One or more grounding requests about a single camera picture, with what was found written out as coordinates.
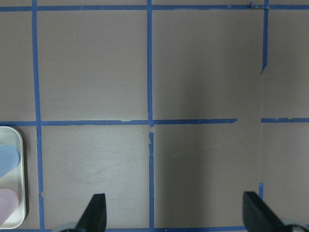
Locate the blue cup right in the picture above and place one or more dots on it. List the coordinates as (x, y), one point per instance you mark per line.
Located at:
(9, 159)

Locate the cream plastic tray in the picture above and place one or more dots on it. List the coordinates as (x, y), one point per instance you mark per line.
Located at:
(15, 179)

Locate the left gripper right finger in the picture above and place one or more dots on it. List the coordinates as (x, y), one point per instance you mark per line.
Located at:
(258, 217)

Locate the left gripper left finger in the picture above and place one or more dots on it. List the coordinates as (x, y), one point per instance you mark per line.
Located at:
(94, 218)

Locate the pink cup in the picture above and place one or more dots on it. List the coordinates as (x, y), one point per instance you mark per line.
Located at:
(8, 203)

